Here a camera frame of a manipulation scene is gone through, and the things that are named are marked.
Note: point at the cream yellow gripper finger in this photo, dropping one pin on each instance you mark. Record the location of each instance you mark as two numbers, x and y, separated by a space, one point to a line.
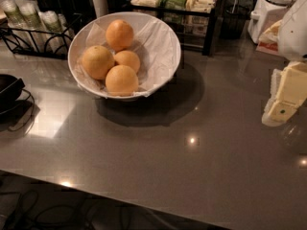
288 93

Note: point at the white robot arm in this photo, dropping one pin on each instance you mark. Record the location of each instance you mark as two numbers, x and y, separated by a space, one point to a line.
292 36

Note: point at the white paper bowl liner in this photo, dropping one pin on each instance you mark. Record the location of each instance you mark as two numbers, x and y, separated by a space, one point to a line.
153 45

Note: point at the small middle orange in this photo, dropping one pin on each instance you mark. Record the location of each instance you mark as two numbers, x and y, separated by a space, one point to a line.
128 58

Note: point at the red white card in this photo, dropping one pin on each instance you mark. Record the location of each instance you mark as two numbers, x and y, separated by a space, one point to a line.
267 42

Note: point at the white appliance with plates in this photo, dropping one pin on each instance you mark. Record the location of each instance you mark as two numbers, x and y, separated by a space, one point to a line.
264 14

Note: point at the black condiment shelf rack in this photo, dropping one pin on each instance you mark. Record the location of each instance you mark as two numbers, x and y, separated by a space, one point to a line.
194 25

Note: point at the green packet stack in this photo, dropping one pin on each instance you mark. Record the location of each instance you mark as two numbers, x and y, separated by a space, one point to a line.
173 4

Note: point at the white cylindrical container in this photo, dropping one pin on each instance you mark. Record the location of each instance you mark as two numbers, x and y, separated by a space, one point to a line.
99 0

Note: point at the right paper cup stack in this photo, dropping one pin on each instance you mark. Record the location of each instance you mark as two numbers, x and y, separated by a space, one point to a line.
54 31

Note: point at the paper cup stack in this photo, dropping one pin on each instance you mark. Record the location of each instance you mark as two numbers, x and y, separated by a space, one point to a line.
13 13
54 31
31 16

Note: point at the middle paper cup stack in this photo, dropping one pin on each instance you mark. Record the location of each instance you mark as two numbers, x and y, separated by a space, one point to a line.
31 16

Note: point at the left paper cup stack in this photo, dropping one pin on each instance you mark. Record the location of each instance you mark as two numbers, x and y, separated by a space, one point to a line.
13 13

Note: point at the black wire cup rack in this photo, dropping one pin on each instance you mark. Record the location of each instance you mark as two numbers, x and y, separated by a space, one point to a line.
41 43

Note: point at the black pan with wire stand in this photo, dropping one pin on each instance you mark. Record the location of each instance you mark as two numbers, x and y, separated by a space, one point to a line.
17 104

